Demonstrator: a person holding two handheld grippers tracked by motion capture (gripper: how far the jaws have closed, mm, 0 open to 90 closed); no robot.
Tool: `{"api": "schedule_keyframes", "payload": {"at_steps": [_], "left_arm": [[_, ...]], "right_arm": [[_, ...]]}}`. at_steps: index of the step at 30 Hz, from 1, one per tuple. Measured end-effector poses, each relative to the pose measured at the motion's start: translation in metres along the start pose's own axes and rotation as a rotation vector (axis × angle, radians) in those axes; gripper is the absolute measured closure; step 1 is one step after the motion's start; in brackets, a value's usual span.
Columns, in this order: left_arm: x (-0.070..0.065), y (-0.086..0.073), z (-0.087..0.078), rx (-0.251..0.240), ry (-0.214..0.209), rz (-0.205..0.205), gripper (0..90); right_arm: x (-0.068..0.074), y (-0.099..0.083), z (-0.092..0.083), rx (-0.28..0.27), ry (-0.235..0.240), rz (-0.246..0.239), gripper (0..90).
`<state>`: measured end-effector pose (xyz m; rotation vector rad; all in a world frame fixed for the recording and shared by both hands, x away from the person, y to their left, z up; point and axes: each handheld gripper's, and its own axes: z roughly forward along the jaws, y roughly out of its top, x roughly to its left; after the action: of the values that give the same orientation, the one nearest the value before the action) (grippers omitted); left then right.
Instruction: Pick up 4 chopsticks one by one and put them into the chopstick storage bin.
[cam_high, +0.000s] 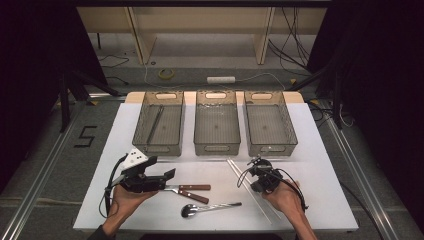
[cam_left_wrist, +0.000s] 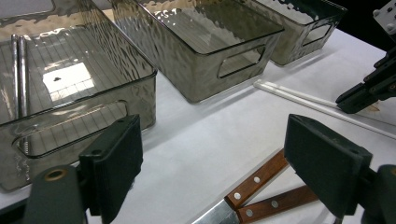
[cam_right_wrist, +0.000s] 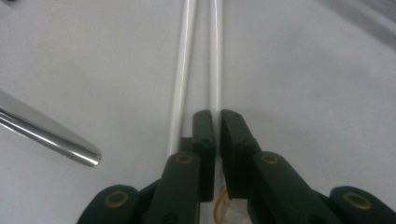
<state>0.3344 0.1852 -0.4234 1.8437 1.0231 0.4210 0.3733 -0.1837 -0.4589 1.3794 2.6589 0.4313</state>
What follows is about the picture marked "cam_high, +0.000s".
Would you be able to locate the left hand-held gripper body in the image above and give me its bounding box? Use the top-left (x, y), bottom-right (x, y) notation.
top-left (119, 148), bottom-right (167, 194)

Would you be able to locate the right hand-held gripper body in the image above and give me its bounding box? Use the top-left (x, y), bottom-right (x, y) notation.
top-left (248, 155), bottom-right (284, 194)

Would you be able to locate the silver metal chopstick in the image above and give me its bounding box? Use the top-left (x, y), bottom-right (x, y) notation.
top-left (145, 104), bottom-right (164, 147)
top-left (226, 158), bottom-right (274, 225)
top-left (231, 156), bottom-right (282, 221)
top-left (146, 104), bottom-right (165, 146)

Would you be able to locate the brown wooden handled cutlery piece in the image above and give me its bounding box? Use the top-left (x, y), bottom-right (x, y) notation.
top-left (164, 184), bottom-right (212, 194)
top-left (178, 189), bottom-right (210, 205)

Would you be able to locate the silver metal spoon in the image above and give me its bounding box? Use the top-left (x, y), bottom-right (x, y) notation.
top-left (180, 201), bottom-right (242, 219)

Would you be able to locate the translucent grey plastic bin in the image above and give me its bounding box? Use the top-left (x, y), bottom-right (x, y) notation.
top-left (243, 90), bottom-right (299, 157)
top-left (193, 90), bottom-right (242, 156)
top-left (132, 90), bottom-right (186, 157)

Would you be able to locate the person's right hand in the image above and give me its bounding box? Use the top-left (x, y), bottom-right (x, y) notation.
top-left (262, 179), bottom-right (306, 223)

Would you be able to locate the person's left hand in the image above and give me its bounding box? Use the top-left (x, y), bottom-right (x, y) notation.
top-left (108, 184), bottom-right (160, 222)

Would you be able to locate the yellow tape roll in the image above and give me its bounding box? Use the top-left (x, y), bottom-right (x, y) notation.
top-left (158, 68), bottom-right (175, 81)

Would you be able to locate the black metal stand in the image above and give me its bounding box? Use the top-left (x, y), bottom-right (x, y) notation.
top-left (58, 66), bottom-right (121, 134)
top-left (286, 59), bottom-right (344, 131)

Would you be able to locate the white power strip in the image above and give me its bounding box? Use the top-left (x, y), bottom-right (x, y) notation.
top-left (206, 76), bottom-right (236, 85)

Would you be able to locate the dark curtain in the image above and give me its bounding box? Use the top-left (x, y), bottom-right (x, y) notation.
top-left (306, 0), bottom-right (424, 231)
top-left (0, 0), bottom-right (108, 194)

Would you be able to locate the beige wooden desk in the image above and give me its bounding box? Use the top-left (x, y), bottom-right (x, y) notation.
top-left (77, 6), bottom-right (328, 66)

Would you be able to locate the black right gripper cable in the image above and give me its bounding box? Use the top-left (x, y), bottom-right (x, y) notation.
top-left (237, 166), bottom-right (309, 213)

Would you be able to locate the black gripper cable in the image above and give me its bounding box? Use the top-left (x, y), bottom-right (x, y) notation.
top-left (98, 154), bottom-right (129, 218)
top-left (237, 166), bottom-right (309, 213)

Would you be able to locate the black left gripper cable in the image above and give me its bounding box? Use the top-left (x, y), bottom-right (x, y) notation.
top-left (98, 154), bottom-right (129, 218)

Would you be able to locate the tangle of floor cables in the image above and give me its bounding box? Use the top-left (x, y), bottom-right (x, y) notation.
top-left (308, 99), bottom-right (354, 129)

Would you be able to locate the white power strip cable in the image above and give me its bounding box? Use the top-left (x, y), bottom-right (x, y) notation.
top-left (143, 64), bottom-right (287, 91)

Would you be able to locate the aluminium floor rail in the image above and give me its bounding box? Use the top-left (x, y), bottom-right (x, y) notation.
top-left (319, 99), bottom-right (401, 240)
top-left (0, 99), bottom-right (91, 240)

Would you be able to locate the thin black floor cable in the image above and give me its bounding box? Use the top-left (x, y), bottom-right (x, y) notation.
top-left (99, 54), bottom-right (130, 86)

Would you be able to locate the bundle of black cables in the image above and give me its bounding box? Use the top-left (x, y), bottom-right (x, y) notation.
top-left (268, 7), bottom-right (311, 73)

